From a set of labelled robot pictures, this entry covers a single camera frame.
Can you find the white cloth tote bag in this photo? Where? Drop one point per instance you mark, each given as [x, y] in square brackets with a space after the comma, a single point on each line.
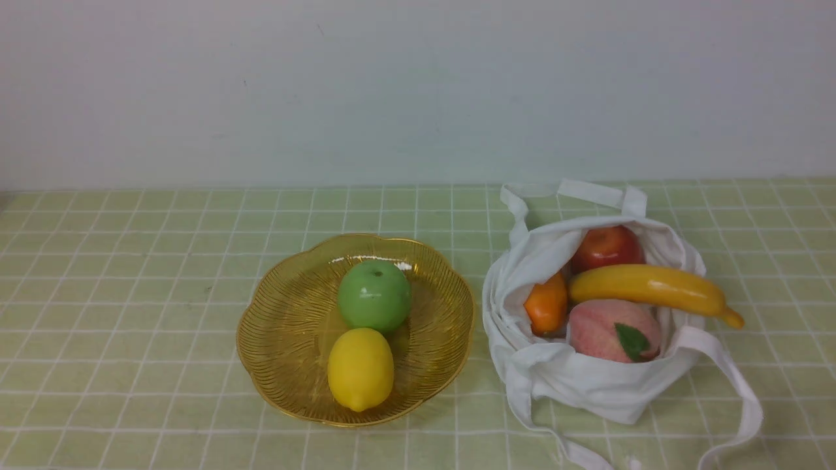
[533, 368]

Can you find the yellow banana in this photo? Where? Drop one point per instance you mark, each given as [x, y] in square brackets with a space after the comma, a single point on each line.
[657, 286]

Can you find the orange fruit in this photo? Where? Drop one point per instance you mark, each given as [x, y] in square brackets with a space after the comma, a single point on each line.
[547, 307]

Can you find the green apple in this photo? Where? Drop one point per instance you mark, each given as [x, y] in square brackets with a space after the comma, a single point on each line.
[375, 294]

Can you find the yellow lemon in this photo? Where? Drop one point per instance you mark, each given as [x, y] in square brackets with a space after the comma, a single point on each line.
[360, 369]

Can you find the amber ribbed glass bowl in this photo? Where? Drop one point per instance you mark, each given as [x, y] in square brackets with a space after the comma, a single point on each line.
[287, 332]

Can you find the red apple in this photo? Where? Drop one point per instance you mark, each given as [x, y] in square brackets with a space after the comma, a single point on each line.
[607, 246]

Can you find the pink peach with leaf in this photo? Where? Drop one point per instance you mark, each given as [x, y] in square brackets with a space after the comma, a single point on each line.
[614, 330]

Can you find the green checkered tablecloth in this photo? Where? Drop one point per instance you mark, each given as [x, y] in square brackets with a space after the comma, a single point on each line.
[119, 311]

